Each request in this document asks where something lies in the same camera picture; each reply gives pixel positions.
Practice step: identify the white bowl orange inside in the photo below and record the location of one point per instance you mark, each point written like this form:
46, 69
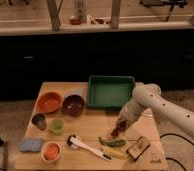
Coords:
51, 152

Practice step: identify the white dish brush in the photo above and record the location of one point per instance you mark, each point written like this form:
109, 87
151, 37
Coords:
76, 143

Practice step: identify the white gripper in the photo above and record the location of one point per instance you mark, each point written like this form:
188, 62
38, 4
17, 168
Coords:
130, 112

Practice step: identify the brown wooden block toy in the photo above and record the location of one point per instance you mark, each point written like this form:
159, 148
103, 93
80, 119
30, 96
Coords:
138, 148

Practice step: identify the green pepper toy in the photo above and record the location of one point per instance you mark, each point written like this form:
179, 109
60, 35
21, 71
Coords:
112, 143

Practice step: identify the grey metal cup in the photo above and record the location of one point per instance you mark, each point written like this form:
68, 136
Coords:
39, 121

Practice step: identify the red object on shelf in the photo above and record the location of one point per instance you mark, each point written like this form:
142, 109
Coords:
74, 21

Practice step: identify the green plastic cup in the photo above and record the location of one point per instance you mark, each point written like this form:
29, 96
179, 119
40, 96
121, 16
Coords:
56, 126

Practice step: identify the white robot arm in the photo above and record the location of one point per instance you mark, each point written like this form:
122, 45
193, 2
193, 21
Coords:
149, 96

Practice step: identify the blue sponge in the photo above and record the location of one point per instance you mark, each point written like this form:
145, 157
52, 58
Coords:
31, 145

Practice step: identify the dark red grape bunch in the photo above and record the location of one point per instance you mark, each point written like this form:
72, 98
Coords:
120, 127

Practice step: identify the green plastic tray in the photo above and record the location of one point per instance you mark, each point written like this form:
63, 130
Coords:
109, 92

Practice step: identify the dark maroon bowl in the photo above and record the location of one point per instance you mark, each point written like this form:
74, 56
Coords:
73, 105

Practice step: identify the yellow banana toy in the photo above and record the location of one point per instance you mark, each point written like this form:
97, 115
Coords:
113, 152

